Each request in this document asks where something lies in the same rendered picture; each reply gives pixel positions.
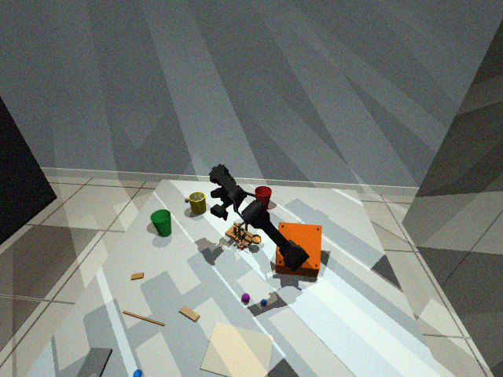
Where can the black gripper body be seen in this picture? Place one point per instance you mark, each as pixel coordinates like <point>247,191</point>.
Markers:
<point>220,211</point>

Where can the yellow mug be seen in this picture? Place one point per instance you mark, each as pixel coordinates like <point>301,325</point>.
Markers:
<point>197,202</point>

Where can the green cup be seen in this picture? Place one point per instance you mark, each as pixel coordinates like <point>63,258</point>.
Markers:
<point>162,221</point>

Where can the dark red cup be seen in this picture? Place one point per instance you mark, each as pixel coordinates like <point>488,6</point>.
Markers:
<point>264,194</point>

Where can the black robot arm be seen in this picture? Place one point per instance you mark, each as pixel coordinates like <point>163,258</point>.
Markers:
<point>257,216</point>

